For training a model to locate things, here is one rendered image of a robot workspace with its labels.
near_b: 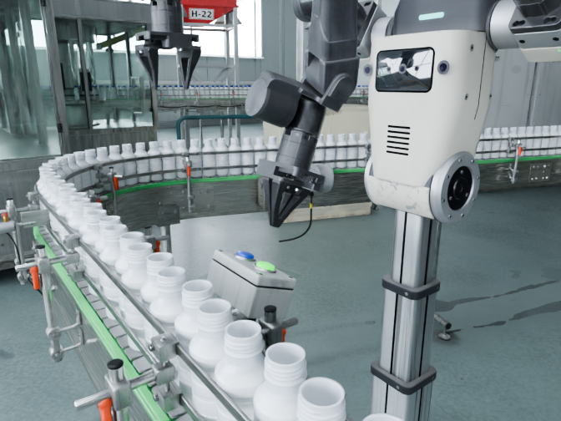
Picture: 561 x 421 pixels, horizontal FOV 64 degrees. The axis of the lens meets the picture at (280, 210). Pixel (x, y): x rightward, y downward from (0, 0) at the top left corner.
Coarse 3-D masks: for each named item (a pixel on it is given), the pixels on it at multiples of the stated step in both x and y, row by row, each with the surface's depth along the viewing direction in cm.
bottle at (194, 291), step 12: (192, 288) 55; (204, 288) 55; (192, 300) 52; (204, 300) 53; (192, 312) 53; (180, 324) 53; (192, 324) 53; (180, 336) 53; (192, 336) 52; (180, 360) 54; (180, 372) 55; (180, 384) 56
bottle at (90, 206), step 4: (88, 204) 91; (92, 204) 91; (96, 204) 91; (100, 204) 91; (84, 208) 88; (88, 208) 88; (92, 208) 88; (96, 208) 89; (100, 208) 90; (84, 212) 89; (84, 216) 89; (84, 220) 89; (84, 224) 89; (80, 228) 89; (84, 228) 89; (80, 232) 89; (84, 232) 88; (80, 236) 90; (84, 260) 90; (84, 264) 91; (84, 268) 91
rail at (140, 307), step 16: (48, 208) 108; (64, 224) 95; (80, 240) 85; (96, 256) 77; (112, 272) 70; (96, 288) 80; (144, 352) 62; (176, 352) 51; (192, 368) 48; (208, 384) 45; (224, 400) 42; (192, 416) 50; (240, 416) 40
